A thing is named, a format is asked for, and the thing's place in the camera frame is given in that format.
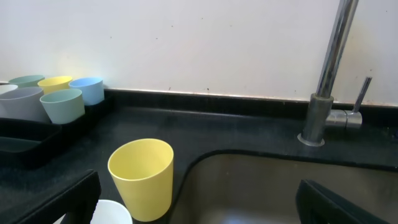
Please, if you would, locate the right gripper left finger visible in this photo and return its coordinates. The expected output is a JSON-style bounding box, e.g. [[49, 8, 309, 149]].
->
[[0, 169, 102, 224]]

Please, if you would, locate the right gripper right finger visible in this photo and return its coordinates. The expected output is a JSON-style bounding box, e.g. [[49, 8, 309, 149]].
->
[[295, 179, 391, 224]]

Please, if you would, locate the yellow cup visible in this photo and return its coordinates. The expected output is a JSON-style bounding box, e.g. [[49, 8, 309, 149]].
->
[[107, 138, 175, 223], [37, 75, 73, 95]]

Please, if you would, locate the white cup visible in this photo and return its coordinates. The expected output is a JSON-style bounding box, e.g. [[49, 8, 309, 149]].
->
[[52, 199, 134, 224], [0, 83, 19, 96]]

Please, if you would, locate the black tray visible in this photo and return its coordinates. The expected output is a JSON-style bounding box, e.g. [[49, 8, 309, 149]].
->
[[0, 91, 114, 170]]

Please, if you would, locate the steel sink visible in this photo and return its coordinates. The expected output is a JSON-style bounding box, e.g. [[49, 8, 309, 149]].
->
[[166, 149, 398, 224]]

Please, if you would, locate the steel tap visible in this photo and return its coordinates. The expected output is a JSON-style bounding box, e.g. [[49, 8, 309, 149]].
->
[[297, 0, 373, 147]]

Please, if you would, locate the green cup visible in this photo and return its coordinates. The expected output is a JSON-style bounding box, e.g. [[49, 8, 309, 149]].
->
[[8, 74, 45, 89], [39, 88, 86, 125]]

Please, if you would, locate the grey cup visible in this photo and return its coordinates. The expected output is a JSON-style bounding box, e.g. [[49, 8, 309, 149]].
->
[[0, 86, 51, 124]]

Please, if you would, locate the blue cup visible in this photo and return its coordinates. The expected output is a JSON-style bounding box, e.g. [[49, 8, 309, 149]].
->
[[68, 77, 105, 106]]

